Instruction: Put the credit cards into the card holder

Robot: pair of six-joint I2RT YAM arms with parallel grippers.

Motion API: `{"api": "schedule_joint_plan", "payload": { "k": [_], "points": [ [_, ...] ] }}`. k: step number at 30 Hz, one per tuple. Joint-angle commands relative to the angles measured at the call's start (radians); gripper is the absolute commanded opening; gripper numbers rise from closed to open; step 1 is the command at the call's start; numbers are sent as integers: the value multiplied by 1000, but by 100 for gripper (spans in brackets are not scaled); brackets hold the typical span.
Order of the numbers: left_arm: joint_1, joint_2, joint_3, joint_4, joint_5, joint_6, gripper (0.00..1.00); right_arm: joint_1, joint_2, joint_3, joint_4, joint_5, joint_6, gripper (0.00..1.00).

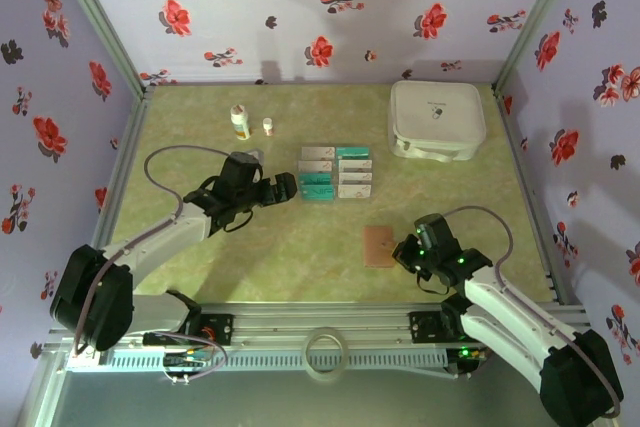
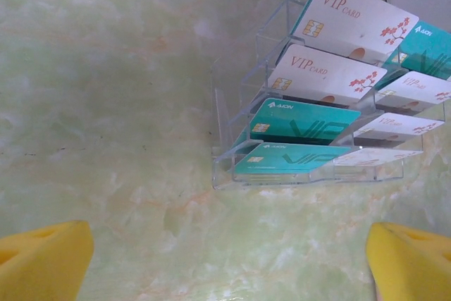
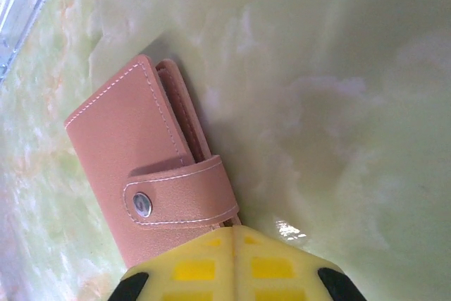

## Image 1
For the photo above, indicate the white credit card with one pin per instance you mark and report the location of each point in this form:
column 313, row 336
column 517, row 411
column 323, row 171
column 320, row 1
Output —
column 356, row 165
column 356, row 178
column 315, row 166
column 355, row 191
column 318, row 153

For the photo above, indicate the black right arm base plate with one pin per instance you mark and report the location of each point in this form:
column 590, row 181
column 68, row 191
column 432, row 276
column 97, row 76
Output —
column 425, row 327

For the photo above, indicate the large white pill bottle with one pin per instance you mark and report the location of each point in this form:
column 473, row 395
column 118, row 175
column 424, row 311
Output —
column 240, row 122

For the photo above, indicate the small circuit board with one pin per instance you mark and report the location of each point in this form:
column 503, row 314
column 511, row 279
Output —
column 187, row 359

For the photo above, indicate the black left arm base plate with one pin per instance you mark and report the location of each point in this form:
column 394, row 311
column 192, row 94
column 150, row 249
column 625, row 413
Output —
column 220, row 329

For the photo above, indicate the white zippered medicine pouch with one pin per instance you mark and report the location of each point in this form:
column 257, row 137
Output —
column 435, row 117

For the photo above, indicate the small white pill bottle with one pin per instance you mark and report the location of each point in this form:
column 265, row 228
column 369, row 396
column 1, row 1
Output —
column 268, row 127

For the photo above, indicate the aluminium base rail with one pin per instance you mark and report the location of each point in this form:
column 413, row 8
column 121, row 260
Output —
column 320, row 322

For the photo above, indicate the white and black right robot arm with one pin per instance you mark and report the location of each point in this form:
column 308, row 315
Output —
column 515, row 317

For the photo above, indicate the black controller box green light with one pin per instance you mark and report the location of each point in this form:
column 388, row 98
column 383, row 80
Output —
column 467, row 354

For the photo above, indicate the aluminium frame post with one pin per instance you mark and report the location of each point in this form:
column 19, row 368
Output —
column 100, row 22
column 540, row 12

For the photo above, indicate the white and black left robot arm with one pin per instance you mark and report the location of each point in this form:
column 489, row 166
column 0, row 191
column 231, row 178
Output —
column 160, row 242

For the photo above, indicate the aluminium side rail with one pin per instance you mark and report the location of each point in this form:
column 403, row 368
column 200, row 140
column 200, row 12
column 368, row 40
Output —
column 530, row 187
column 122, row 167

